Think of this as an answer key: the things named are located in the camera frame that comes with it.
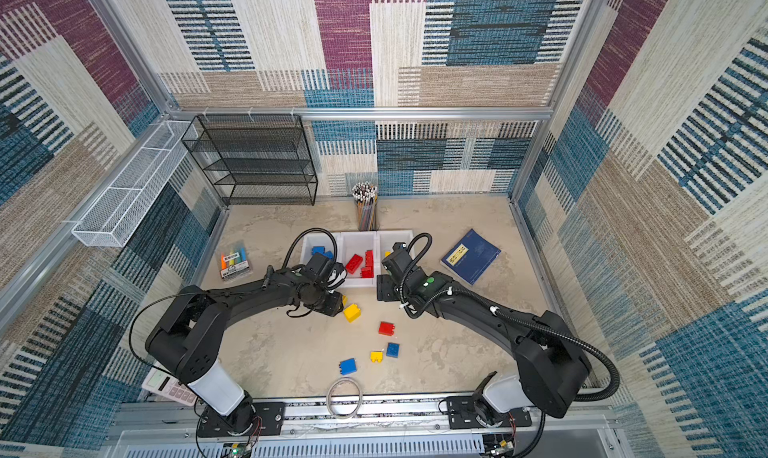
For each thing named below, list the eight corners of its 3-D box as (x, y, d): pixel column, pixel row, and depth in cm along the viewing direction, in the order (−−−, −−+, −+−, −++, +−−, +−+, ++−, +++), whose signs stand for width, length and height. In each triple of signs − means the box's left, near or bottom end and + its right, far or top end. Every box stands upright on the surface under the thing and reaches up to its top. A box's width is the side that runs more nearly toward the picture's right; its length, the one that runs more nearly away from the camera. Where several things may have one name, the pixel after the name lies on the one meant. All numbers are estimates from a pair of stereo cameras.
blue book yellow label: (440, 262, 104) (441, 259, 102) (470, 232, 112) (471, 228, 111) (473, 286, 98) (475, 282, 97) (502, 252, 107) (504, 248, 105)
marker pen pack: (223, 278, 101) (220, 275, 99) (222, 257, 106) (219, 253, 105) (249, 270, 103) (246, 267, 101) (246, 250, 108) (244, 246, 107)
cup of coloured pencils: (356, 233, 112) (351, 196, 97) (357, 219, 116) (352, 182, 101) (378, 233, 112) (376, 196, 97) (378, 219, 116) (376, 182, 101)
